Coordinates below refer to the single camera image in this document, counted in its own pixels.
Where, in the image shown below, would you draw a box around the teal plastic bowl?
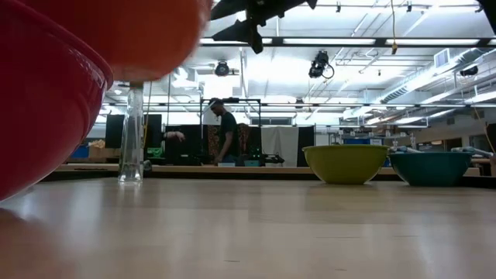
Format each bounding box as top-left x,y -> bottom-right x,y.
388,151 -> 474,188

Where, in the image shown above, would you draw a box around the rainbow nested bowls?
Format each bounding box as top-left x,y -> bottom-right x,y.
0,0 -> 115,202

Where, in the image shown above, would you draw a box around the black overhead frame bar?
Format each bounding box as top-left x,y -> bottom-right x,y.
198,36 -> 496,49

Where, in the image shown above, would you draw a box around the black round ceiling spotlight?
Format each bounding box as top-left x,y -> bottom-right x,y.
214,60 -> 231,78

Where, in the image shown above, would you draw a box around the yellow-green plastic bowl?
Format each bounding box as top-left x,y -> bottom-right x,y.
301,144 -> 391,185

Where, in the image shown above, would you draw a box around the black ceiling camera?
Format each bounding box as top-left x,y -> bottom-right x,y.
308,50 -> 336,80

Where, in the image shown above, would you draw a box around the person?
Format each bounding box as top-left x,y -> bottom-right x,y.
209,98 -> 242,167

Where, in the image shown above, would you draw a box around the hanging yellow cable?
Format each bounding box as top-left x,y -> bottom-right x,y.
389,0 -> 399,56

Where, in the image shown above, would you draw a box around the person's hand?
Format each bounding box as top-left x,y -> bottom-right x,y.
164,130 -> 187,143

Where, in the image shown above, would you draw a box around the white hanging cloth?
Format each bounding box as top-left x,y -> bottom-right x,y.
260,126 -> 300,168

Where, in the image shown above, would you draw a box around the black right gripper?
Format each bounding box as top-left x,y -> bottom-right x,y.
210,0 -> 319,55

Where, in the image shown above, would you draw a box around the black partition panel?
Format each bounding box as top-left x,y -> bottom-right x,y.
105,113 -> 163,150

